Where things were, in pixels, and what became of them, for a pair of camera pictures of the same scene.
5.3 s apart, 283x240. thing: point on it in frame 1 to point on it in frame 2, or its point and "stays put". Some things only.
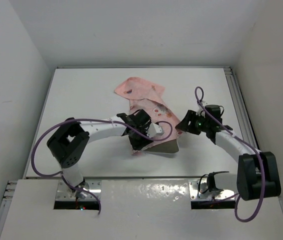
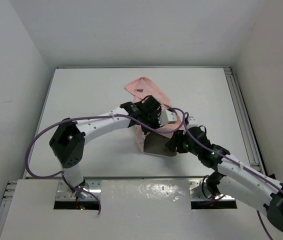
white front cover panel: [134, 210] stays put
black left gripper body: [137, 139] to [152, 119]
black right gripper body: [190, 122] to [175, 144]
